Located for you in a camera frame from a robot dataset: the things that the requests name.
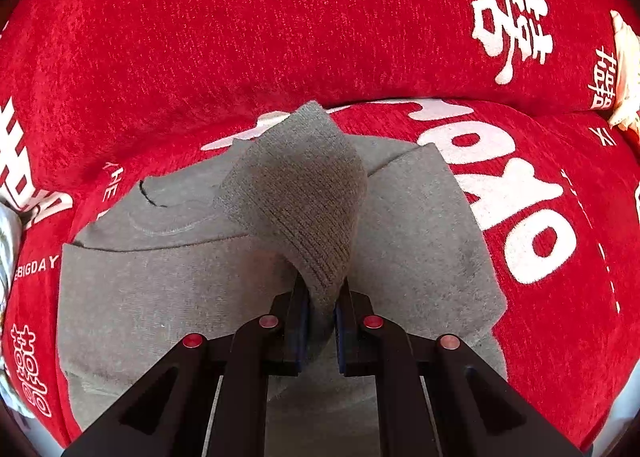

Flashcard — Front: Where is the red printed sofa cover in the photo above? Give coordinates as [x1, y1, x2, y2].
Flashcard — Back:
[0, 0, 640, 453]

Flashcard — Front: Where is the grey knit sweater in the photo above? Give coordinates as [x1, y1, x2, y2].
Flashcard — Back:
[56, 101, 508, 457]

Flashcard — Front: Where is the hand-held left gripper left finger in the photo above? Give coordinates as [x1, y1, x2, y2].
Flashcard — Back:
[62, 277, 311, 457]

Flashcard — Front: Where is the cream cloth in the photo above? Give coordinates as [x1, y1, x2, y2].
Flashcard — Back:
[609, 10, 640, 134]

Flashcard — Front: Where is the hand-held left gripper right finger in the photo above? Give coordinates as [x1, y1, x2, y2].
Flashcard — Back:
[334, 282, 595, 457]

